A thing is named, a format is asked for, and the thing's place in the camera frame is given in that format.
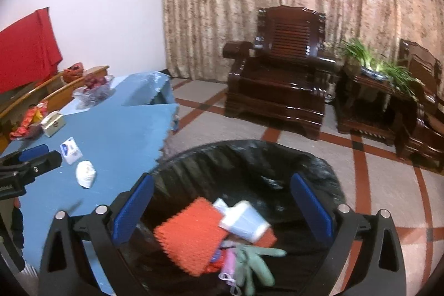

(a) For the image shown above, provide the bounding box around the orange foam net sleeve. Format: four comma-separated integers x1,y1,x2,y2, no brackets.
153,198,228,277

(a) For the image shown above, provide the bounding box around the green rubber glove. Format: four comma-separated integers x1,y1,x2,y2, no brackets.
227,243,287,295

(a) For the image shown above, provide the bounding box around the pink mesh drawstring pouch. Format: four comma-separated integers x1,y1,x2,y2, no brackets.
218,248,242,296

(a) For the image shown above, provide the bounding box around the blue plastic bag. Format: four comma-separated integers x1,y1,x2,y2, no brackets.
210,249,222,263

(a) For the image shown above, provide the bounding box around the black trash bag bin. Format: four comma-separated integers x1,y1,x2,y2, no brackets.
120,140,345,295

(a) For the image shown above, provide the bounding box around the red snack wrapper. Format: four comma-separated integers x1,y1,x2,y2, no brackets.
9,102,48,140

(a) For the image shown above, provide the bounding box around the tissue box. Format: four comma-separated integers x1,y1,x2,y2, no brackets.
40,110,65,138

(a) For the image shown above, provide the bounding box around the blue white tissue packet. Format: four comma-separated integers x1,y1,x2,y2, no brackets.
60,138,83,165

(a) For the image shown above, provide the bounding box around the long orange foam net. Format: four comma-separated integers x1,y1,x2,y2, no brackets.
254,227,277,248

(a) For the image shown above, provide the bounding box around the white crumpled tissue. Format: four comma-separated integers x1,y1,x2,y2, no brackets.
75,160,96,189

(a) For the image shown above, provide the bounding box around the wooden bench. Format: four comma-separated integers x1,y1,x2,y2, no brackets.
1,65,109,152

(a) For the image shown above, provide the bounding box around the red bag on bench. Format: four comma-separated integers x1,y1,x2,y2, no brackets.
62,62,84,84

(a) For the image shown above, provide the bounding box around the red cloth cover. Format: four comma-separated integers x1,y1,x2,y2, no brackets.
0,7,62,93

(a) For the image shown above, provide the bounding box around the red fruit in bowl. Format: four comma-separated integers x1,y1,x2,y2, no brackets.
85,74,108,89

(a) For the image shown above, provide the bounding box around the dark wooden side table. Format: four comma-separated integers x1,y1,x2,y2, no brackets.
334,67,416,146

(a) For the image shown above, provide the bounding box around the potted green plant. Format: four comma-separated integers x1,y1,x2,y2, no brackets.
339,37,418,98

